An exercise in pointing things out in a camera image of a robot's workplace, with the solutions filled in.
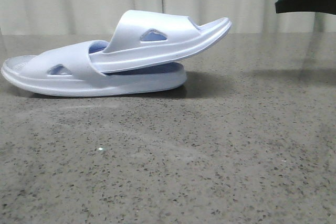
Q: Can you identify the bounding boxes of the pale green curtain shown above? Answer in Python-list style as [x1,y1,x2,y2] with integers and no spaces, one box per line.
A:
[1,0,335,35]

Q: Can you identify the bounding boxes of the light blue slipper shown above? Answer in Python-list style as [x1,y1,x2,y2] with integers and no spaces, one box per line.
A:
[89,10,232,73]
[1,40,187,97]

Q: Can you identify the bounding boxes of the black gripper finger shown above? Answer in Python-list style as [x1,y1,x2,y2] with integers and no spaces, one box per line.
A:
[275,0,335,14]

